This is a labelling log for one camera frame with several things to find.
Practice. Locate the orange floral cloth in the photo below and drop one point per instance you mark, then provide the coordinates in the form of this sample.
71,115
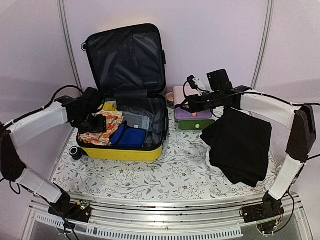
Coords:
101,136

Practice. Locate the floral table mat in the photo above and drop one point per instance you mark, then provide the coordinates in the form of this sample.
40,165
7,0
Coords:
180,174

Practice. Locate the pink purple drawer box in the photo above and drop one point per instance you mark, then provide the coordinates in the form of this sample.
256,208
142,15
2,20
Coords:
182,114

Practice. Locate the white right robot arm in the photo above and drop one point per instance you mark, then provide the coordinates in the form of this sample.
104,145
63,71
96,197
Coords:
295,126

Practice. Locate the blue fabric pouch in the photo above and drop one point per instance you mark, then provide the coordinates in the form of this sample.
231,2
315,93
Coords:
128,137

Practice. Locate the yellow cloth item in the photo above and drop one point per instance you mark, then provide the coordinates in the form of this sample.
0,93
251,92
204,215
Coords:
110,107

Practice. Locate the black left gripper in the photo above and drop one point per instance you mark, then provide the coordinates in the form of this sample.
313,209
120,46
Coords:
101,126

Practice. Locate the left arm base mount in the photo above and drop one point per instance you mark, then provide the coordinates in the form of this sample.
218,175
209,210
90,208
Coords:
79,211

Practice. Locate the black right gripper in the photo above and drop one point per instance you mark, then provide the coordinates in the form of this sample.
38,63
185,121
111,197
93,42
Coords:
195,107

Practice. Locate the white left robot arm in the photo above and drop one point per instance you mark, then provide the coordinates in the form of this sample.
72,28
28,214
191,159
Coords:
30,141

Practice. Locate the yellow Pikachu suitcase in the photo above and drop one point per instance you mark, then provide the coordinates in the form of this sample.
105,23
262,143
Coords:
128,66

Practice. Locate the green drawer box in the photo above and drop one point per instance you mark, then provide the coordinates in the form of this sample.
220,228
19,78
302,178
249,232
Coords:
195,125

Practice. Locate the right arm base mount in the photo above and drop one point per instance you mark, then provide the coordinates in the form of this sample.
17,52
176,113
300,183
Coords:
269,208

